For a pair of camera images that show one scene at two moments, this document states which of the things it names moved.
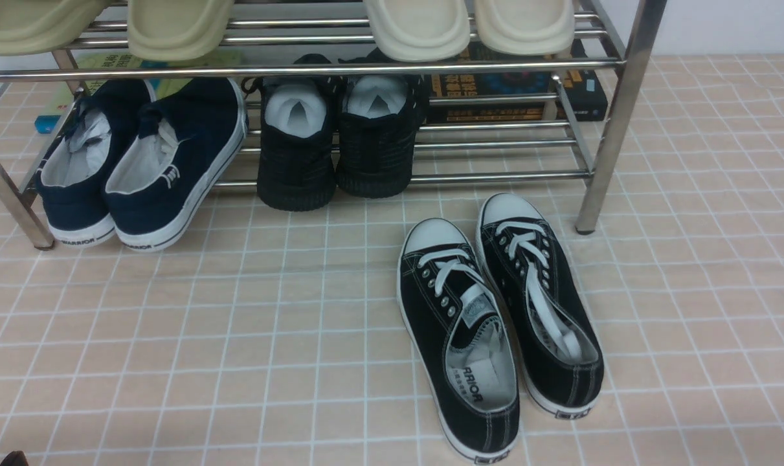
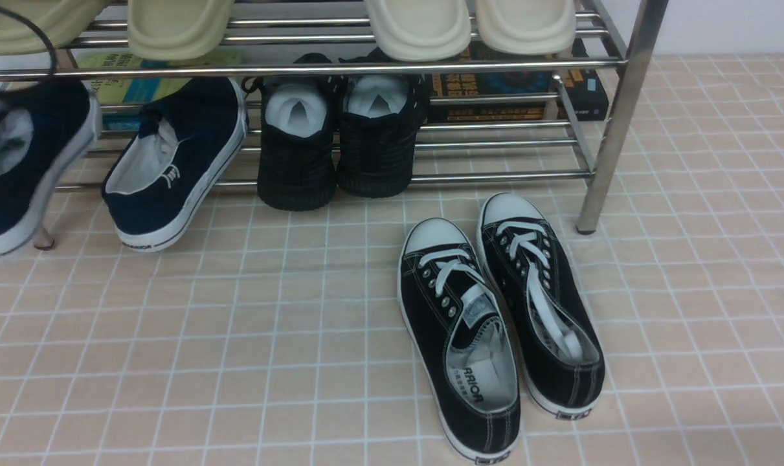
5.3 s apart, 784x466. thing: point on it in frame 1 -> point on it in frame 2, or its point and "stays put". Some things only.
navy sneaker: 72,178 -> 31,136
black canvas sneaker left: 461,337 stays put
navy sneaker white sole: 189,138 stays put
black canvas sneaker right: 559,349 stays put
